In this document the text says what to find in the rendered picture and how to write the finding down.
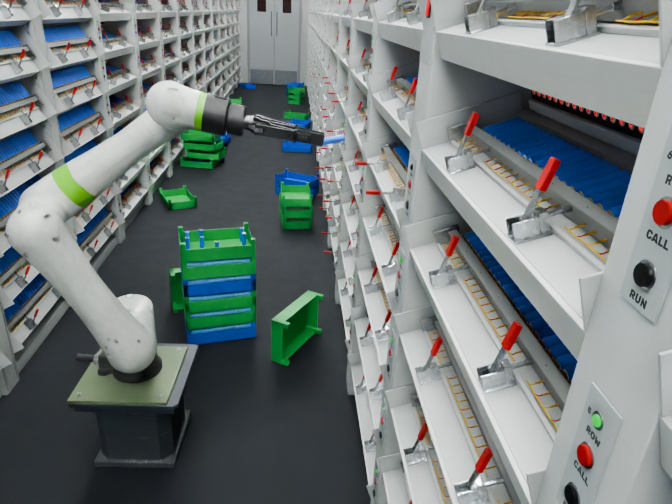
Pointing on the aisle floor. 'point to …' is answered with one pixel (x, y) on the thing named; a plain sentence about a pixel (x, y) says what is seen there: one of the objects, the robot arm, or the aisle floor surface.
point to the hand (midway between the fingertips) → (309, 136)
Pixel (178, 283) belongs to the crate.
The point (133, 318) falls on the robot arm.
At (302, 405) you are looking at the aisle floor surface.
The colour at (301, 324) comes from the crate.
